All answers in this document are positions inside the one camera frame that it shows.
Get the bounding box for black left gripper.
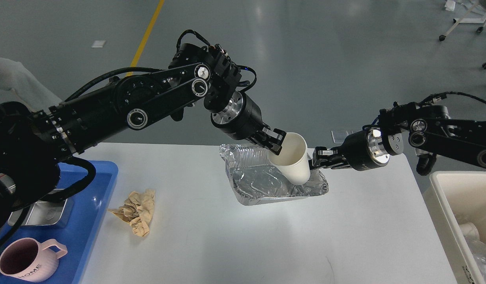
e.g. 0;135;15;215
210;91;287;156

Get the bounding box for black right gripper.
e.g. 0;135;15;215
312;128;390;171

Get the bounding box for white paper cup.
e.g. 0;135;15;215
267;132;311;185

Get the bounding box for aluminium foil tray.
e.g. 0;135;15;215
219;144;329;206

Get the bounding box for brown paper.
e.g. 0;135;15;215
107;189;156;237

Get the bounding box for square steel container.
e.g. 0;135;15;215
21;197;74;228

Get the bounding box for pink mug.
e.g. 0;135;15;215
0;237;68;283

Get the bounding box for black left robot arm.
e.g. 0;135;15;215
0;30;286;247

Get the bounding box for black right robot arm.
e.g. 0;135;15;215
308;92;486;176

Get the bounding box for white bin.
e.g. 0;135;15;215
422;171;486;284

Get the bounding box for blue plastic tray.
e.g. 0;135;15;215
3;161;118;284

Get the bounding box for person in grey trousers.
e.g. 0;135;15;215
0;57;62;112

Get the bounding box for white wheeled frame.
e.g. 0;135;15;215
438;0;486;42

